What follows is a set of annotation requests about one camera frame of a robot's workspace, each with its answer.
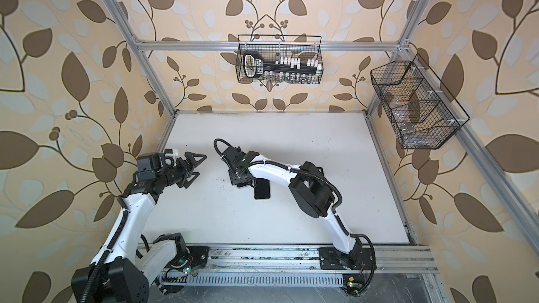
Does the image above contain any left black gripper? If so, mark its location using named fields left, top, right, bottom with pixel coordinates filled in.
left=154, top=152, right=206, bottom=189

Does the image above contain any black phone case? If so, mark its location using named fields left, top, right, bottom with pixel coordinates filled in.
left=254, top=178, right=271, bottom=200

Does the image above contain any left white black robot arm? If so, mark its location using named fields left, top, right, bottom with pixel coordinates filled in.
left=71, top=149, right=207, bottom=302

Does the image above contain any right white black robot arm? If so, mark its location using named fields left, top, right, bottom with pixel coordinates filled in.
left=213, top=138, right=376, bottom=297

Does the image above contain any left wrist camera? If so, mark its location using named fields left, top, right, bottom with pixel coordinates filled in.
left=163, top=149, right=180, bottom=161

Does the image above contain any back wire basket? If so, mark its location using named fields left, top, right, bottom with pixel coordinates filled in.
left=235, top=33, right=324, bottom=85

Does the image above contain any wire basket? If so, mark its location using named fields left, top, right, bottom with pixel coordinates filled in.
left=370, top=55, right=470, bottom=150
left=235, top=33, right=324, bottom=85

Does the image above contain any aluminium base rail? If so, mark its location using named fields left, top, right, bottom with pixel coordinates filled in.
left=157, top=244, right=439, bottom=288

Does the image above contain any right wire basket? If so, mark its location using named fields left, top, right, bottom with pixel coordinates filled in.
left=370, top=55, right=470, bottom=150

